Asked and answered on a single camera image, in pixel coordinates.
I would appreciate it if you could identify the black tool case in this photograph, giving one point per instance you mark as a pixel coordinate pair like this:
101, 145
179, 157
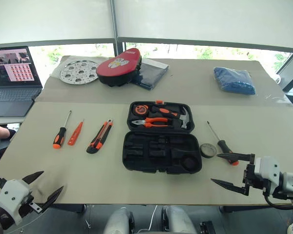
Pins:
161, 159

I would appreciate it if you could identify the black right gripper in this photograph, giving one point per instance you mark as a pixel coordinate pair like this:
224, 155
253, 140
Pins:
249, 176

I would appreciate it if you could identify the small black device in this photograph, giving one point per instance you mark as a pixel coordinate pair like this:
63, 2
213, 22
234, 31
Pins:
207, 228

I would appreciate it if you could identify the orange black tape measure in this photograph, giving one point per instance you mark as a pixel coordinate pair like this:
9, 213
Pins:
140, 109

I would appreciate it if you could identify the black orange utility knife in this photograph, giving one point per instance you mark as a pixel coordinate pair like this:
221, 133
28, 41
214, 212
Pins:
98, 140

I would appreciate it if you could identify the black table frame bar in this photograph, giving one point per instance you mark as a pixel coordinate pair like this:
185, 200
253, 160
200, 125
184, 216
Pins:
254, 208

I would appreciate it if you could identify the perforated round metal plate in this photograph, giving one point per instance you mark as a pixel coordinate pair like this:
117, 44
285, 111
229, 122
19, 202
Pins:
73, 73

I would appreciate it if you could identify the white mug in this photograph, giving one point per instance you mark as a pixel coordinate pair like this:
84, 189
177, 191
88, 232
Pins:
278, 78

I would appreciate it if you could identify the grey window frame post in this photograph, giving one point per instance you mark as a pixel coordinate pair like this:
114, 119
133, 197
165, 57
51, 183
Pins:
115, 24

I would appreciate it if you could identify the red black boxing pad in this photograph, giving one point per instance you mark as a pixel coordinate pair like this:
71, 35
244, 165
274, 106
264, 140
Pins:
117, 65

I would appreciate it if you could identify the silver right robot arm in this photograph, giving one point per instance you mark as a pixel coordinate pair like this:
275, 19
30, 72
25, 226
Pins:
291, 181

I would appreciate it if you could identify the white roller blind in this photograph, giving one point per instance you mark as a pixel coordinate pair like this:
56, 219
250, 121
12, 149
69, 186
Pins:
210, 22
51, 19

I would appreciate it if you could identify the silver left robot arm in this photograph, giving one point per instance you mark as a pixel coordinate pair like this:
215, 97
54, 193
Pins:
0, 219

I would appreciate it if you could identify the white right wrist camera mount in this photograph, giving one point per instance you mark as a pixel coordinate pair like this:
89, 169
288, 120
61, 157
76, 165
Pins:
267, 168

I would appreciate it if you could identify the dark navy folded cloth pack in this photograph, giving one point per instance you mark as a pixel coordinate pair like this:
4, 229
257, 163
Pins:
151, 75

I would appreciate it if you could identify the blue cloth in plastic bag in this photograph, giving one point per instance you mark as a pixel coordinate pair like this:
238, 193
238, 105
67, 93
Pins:
234, 81

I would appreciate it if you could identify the orange tester pen screwdriver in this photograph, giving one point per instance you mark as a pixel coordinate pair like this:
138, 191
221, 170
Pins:
74, 135

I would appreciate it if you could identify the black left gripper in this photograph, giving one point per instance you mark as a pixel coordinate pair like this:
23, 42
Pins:
27, 204

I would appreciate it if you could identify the grey rounded shape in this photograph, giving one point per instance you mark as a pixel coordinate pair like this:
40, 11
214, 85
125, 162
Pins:
177, 220
117, 221

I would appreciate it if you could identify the dark grey open laptop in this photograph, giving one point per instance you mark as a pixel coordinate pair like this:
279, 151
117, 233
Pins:
12, 97

